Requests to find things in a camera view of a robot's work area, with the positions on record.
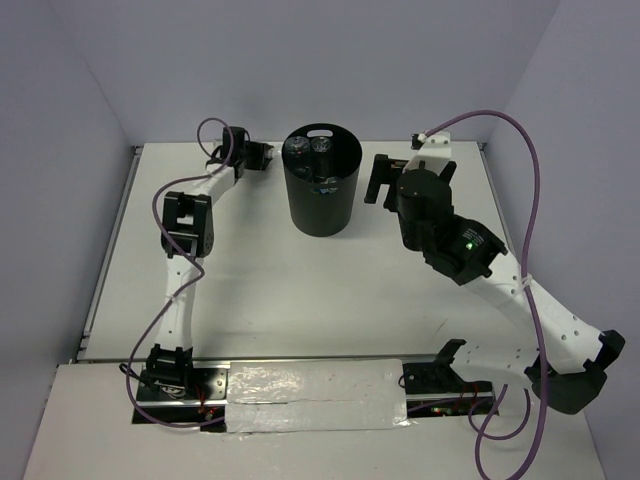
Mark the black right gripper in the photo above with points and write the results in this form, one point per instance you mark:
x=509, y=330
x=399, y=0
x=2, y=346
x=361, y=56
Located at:
x=384, y=171

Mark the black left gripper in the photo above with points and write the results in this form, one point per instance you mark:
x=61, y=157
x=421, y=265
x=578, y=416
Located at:
x=259, y=148

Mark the clear bottle blue cap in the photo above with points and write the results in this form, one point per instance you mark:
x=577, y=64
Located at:
x=297, y=157

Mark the crushed clear plastic bottle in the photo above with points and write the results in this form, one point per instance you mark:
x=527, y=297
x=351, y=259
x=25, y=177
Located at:
x=323, y=165

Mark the labelled bottle white cap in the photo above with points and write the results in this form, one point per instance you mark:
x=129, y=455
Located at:
x=326, y=185

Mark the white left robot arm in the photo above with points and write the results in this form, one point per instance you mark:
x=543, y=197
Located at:
x=183, y=211

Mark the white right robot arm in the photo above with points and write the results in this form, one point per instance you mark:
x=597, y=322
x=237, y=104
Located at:
x=566, y=366

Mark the black plastic bin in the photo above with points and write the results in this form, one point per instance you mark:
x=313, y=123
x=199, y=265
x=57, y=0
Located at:
x=325, y=215

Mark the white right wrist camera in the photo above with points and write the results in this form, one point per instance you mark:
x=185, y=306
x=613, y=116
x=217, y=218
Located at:
x=431, y=153

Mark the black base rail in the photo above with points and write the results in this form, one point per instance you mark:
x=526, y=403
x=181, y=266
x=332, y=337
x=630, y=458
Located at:
x=431, y=390

